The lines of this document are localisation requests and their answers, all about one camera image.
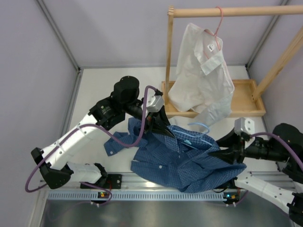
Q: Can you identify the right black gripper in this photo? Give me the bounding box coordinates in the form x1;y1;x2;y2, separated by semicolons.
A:
208;128;290;164

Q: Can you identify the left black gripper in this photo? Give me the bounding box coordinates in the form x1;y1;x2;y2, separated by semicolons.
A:
123;99;177;139

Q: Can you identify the blue wire hanger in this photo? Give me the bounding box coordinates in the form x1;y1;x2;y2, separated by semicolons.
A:
169;122;215;149

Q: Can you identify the blue checkered shirt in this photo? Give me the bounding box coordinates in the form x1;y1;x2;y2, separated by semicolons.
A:
104;117;247;193

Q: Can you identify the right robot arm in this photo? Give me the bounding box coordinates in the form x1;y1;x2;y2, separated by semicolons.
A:
209;118;303;226

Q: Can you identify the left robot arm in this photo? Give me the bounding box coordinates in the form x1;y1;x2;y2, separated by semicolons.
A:
31;76;174;189

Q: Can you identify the white shirt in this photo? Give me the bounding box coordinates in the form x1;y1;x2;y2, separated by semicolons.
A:
168;23;235;126

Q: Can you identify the wooden clothes rack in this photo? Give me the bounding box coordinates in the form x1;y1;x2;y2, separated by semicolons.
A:
162;5;303;118

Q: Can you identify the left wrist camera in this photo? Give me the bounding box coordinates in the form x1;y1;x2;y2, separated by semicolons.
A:
146;95;164;113

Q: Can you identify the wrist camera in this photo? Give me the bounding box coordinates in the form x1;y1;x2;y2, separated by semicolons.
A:
234;117;255;135
146;95;164;113

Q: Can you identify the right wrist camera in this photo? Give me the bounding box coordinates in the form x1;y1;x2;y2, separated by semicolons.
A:
234;117;255;135

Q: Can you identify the aluminium mounting rail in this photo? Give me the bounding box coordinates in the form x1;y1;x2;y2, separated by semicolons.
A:
39;172;294;190

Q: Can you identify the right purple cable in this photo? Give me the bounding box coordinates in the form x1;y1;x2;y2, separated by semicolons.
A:
250;132;303;168

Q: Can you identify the left corner aluminium post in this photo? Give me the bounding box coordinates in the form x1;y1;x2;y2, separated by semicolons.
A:
35;0;82;71

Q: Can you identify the corner aluminium post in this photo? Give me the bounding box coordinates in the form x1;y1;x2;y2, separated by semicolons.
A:
245;15;280;71
35;0;82;71

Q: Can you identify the pink wire hanger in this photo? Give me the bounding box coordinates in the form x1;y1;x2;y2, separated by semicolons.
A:
203;6;223;59

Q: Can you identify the perforated cable duct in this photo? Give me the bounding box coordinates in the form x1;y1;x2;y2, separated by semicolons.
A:
48;190;235;201

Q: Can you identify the right corner aluminium post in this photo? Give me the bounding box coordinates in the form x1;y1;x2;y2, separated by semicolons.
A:
245;15;280;71

